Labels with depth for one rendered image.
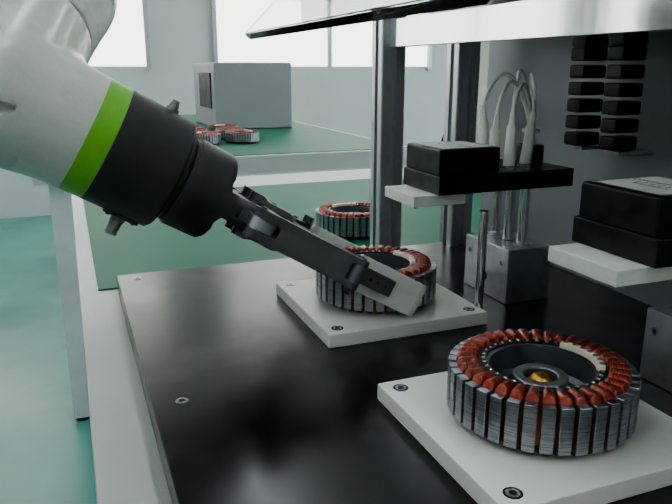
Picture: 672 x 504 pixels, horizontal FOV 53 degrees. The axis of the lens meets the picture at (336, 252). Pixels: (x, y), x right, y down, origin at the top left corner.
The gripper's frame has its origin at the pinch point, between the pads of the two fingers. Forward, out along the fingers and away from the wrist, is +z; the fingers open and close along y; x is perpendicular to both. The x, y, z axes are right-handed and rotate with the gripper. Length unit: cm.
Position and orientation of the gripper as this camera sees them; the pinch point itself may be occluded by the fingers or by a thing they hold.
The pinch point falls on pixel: (373, 274)
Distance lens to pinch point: 63.4
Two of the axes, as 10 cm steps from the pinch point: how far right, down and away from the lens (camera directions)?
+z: 8.1, 4.0, 4.3
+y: 3.6, 2.4, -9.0
